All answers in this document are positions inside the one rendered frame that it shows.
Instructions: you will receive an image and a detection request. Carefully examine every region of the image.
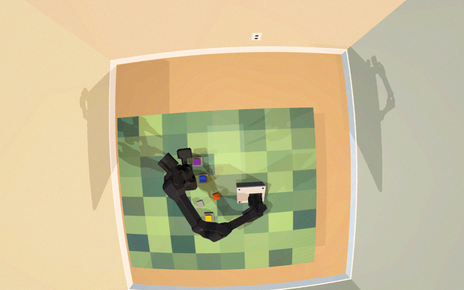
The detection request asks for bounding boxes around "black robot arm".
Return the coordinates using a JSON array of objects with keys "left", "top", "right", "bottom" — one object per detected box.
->
[{"left": 158, "top": 153, "right": 267, "bottom": 242}]

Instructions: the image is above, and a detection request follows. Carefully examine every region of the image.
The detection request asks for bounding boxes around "purple button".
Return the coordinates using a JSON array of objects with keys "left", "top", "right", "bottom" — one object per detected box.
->
[{"left": 192, "top": 157, "right": 203, "bottom": 166}]

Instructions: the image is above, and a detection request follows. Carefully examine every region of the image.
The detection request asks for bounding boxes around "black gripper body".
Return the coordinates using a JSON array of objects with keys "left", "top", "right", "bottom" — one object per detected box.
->
[{"left": 177, "top": 148, "right": 197, "bottom": 191}]

